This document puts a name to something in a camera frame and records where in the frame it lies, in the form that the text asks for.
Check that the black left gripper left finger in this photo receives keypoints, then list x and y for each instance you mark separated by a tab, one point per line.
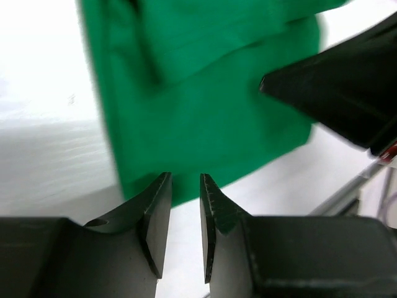
119	254

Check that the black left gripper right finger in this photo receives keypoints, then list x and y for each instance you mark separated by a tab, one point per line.
299	256

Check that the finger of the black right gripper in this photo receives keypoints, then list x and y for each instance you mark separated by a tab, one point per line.
350	88

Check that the green t-shirt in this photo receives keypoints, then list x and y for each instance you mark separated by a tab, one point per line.
178	83

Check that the aluminium table frame rail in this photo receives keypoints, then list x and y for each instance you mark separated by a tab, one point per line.
342	199

